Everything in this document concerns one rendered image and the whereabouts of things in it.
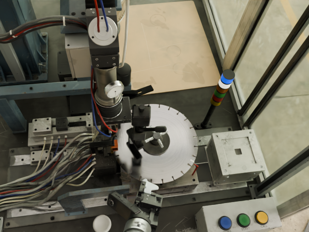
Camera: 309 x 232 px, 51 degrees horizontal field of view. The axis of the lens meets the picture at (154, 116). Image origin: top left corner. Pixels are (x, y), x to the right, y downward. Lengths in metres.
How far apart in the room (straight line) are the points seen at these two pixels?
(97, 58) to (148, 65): 0.96
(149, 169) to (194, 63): 0.72
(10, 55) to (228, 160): 1.00
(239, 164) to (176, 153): 0.27
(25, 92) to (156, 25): 0.87
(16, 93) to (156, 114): 0.53
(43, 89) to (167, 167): 0.54
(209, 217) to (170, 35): 1.00
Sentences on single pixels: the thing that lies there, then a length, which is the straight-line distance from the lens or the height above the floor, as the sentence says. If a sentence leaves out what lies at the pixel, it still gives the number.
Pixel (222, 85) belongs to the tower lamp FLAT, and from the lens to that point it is 1.21.
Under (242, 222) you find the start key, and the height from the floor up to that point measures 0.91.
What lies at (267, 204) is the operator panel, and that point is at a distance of 1.32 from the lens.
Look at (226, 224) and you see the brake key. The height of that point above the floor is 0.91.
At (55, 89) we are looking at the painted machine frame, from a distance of 1.25.
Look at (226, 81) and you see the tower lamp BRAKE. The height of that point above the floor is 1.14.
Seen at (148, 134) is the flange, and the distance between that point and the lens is 1.23.
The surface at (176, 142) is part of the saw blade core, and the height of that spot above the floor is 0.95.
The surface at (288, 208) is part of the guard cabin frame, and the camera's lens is 1.30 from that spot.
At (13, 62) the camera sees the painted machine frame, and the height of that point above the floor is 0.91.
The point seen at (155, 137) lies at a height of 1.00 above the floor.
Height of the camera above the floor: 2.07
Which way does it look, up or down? 61 degrees down
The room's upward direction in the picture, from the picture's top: 10 degrees clockwise
